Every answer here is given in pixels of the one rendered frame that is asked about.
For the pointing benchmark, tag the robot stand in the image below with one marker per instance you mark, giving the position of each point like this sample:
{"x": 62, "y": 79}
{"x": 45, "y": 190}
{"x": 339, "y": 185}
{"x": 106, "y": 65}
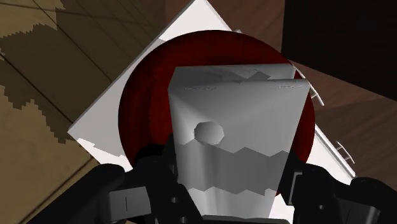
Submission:
{"x": 341, "y": 37}

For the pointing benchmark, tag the white chest of drawers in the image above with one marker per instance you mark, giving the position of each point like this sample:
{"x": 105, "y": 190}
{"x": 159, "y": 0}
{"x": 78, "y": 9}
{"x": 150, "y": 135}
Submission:
{"x": 102, "y": 124}

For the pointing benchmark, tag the dark red round plate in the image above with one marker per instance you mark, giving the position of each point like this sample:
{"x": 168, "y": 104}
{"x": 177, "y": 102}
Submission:
{"x": 145, "y": 93}

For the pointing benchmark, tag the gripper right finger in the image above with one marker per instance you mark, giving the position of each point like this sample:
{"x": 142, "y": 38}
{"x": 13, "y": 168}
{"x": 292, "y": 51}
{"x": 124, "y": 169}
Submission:
{"x": 335, "y": 201}

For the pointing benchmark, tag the white gable-top carton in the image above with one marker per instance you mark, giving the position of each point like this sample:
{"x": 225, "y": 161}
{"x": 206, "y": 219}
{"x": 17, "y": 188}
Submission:
{"x": 242, "y": 114}

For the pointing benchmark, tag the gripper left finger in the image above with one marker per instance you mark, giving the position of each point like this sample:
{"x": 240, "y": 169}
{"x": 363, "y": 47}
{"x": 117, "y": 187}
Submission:
{"x": 93, "y": 195}

